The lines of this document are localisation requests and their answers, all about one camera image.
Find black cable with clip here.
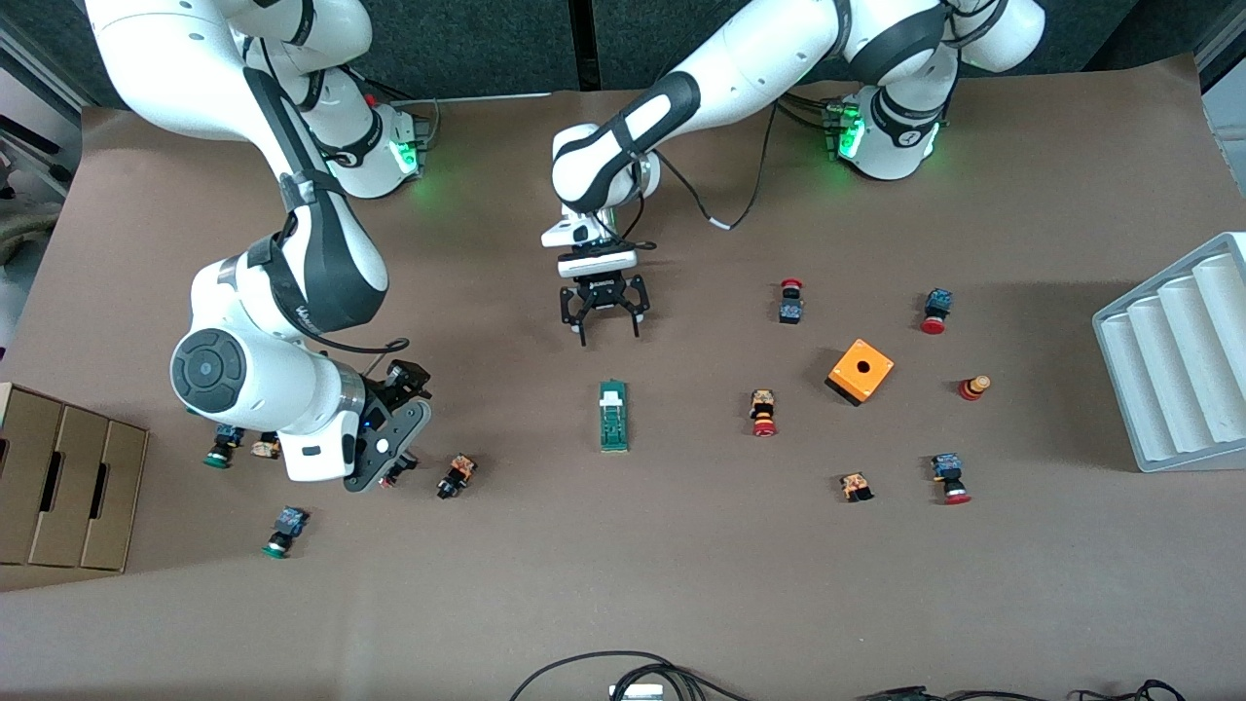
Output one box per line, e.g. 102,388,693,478
857,685,974,701

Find black vertical post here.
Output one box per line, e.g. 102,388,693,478
568,0,602,92

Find thin black cable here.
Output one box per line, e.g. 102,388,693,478
1071,679,1189,701

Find black base cables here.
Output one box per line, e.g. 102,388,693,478
777,90,840,137
365,83,441,147

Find green mushroom push button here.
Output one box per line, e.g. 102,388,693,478
261,505,311,560
203,425,244,469

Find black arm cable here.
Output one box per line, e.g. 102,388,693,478
623,102,780,235
238,39,410,356

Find white ridged plastic tray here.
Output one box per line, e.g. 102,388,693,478
1092,232,1246,474

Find black left base cables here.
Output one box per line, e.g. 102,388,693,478
777,90,840,137

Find olive cloth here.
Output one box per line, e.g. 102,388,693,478
0,200,59,266

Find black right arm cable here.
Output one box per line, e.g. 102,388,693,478
238,39,410,356

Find brown cardboard box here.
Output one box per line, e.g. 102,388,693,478
27,404,110,569
0,382,64,566
81,419,150,573

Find green terminal block module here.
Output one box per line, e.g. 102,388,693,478
598,379,631,454

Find black looped cable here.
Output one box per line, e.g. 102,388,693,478
508,650,755,701

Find black right base cables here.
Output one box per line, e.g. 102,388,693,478
365,83,441,147

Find grey metal frame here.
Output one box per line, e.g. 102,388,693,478
1193,8,1246,93
0,19,84,196

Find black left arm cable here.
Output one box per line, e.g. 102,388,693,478
623,102,780,235

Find orange button enclosure box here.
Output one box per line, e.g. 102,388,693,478
825,338,896,408

